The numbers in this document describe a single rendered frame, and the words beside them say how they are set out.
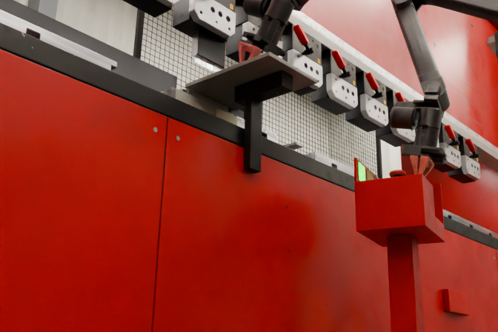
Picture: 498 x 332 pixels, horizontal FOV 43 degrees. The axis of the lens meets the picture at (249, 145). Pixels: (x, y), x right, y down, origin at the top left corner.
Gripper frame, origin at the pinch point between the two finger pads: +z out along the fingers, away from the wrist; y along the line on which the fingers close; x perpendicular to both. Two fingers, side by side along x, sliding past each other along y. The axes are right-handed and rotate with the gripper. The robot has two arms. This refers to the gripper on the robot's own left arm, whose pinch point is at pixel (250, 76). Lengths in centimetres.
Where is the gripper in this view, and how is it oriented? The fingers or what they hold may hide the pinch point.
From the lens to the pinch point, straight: 154.6
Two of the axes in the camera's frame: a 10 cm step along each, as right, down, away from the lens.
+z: -4.1, 9.1, 0.1
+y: -6.6, -2.9, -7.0
